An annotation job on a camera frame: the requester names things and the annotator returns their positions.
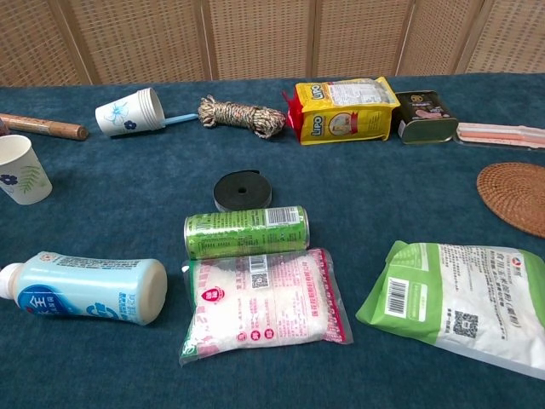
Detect woven rattan folding screen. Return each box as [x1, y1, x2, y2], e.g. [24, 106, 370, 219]
[0, 0, 545, 89]

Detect pink print rice bag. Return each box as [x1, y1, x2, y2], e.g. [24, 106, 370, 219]
[178, 248, 354, 366]

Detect braided multicolour rope bundle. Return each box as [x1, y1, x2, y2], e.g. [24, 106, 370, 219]
[197, 94, 288, 141]

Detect black tape roll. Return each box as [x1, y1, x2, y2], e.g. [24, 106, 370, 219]
[213, 170, 273, 213]

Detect white fern print paper cup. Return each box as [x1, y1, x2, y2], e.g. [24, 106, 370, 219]
[0, 134, 54, 206]

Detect yellow Lipo biscuit bag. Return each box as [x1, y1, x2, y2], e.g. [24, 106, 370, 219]
[282, 76, 402, 147]

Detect brown wooden rolling pin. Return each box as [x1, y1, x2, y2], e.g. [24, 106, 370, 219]
[0, 112, 90, 142]

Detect green white starch bag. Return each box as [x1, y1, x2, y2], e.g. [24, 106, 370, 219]
[355, 240, 545, 381]

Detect dark luncheon meat tin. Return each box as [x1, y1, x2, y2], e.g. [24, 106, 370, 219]
[393, 89, 460, 146]

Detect blue tablecloth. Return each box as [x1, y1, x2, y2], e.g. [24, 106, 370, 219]
[0, 72, 545, 409]

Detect round woven rattan coaster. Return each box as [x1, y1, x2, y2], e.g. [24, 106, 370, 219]
[476, 162, 545, 239]

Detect stacked blue flower paper cups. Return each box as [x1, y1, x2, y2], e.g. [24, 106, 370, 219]
[95, 87, 166, 138]

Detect light blue milk bottle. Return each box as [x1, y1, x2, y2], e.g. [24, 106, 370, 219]
[0, 251, 169, 327]

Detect light blue plastic stick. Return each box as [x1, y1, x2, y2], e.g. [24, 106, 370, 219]
[163, 112, 200, 127]

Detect green drink can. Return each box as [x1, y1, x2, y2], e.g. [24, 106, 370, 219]
[183, 205, 310, 261]

